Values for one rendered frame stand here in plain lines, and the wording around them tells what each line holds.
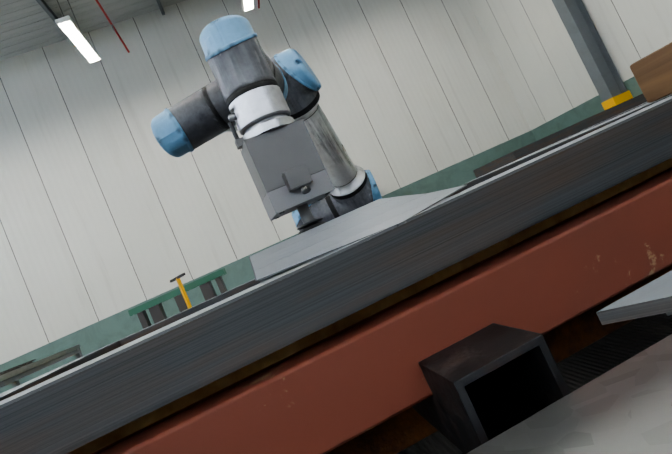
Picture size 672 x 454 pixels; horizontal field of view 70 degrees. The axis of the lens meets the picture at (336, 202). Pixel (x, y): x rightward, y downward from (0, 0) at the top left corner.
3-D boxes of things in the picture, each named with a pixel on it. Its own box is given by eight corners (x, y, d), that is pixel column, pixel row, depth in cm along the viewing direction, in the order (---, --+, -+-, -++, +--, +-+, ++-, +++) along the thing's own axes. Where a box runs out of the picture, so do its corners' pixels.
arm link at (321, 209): (312, 247, 148) (291, 208, 149) (350, 226, 147) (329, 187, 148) (304, 250, 136) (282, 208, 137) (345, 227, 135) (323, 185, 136)
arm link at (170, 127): (209, 97, 120) (132, 109, 73) (246, 75, 119) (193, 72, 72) (234, 138, 123) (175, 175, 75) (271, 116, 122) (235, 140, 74)
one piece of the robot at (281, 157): (228, 106, 58) (283, 230, 57) (295, 84, 61) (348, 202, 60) (226, 132, 68) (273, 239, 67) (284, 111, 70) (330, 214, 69)
